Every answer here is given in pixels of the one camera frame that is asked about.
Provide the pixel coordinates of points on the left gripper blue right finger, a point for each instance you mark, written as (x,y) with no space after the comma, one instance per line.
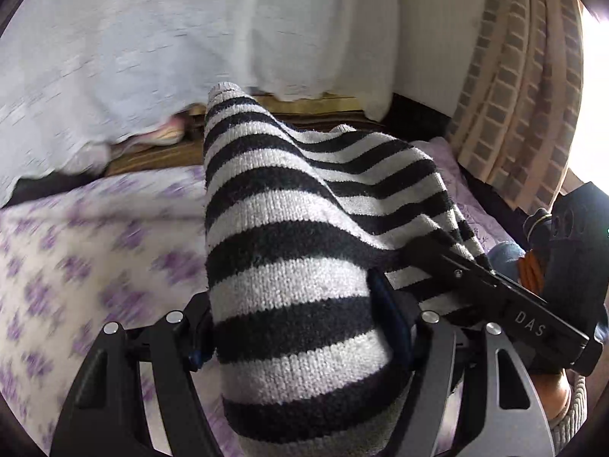
(500,413)

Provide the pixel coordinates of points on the purple floral bed sheet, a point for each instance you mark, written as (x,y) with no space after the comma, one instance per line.
(126,249)

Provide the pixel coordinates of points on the black white striped sweater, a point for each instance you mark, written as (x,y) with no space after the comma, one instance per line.
(305,369)

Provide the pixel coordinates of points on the beige brick pattern curtain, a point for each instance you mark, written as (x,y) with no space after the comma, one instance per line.
(516,118)

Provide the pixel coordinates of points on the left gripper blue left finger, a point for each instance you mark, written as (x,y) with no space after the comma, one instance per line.
(104,413)

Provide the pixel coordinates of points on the pink folded cloth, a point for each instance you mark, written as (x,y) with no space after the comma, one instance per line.
(170,133)

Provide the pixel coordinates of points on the brown folded blankets stack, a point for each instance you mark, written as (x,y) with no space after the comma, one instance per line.
(310,129)

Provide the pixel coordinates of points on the black garment under lace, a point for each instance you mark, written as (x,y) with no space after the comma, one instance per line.
(55,183)

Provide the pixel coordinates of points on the blue jeans leg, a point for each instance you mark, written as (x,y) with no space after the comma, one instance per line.
(504,259)

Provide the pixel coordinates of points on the white lace cover cloth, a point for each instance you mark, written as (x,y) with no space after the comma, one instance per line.
(79,72)

